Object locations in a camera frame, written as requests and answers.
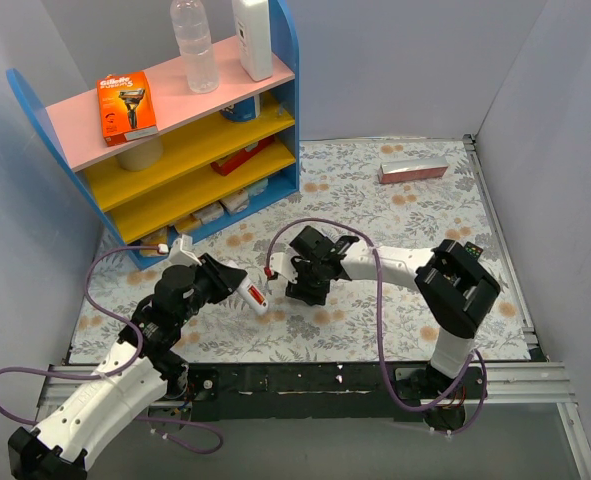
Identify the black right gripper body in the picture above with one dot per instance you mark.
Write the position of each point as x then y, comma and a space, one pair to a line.
305, 279

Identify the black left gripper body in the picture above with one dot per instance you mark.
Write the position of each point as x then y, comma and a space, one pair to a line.
214, 275

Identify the white remote control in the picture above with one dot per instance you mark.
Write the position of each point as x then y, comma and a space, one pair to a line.
243, 290

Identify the red gold AAA battery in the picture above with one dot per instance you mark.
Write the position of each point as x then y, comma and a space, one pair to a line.
257, 296

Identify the black TV remote control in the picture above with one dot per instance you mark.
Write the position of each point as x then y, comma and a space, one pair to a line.
474, 250

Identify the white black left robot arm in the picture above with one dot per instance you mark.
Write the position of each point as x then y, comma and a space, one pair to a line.
139, 369

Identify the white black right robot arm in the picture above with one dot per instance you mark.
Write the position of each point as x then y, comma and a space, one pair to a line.
457, 289

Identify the yellow pack on shelf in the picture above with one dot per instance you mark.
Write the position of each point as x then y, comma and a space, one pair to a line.
187, 224

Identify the white orange soap pack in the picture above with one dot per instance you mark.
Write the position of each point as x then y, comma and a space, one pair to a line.
235, 202

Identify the teal soap pack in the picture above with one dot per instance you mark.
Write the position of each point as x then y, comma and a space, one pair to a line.
258, 187

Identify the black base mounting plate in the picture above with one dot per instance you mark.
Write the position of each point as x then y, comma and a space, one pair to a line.
328, 390

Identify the red flat box on shelf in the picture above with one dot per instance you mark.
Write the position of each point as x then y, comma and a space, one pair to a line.
226, 165

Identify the blue shelf unit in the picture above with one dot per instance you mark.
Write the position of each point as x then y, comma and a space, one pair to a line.
133, 205

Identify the red silver long box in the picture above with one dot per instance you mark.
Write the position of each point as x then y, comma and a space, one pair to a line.
412, 170

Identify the beige cylindrical container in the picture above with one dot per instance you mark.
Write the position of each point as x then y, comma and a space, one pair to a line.
142, 156

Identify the blue white cylindrical can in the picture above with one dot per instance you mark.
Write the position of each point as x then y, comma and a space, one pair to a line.
244, 110

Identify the orange razor box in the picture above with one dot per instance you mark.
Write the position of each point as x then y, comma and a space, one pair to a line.
125, 108

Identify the clear plastic water bottle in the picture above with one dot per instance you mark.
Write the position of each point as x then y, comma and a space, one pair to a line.
193, 37

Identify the white plastic bottle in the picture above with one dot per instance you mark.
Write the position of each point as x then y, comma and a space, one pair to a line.
252, 24

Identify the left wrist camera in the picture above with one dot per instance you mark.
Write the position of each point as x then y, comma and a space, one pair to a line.
180, 251

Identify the aluminium table edge rail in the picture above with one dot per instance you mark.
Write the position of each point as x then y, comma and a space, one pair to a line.
528, 328

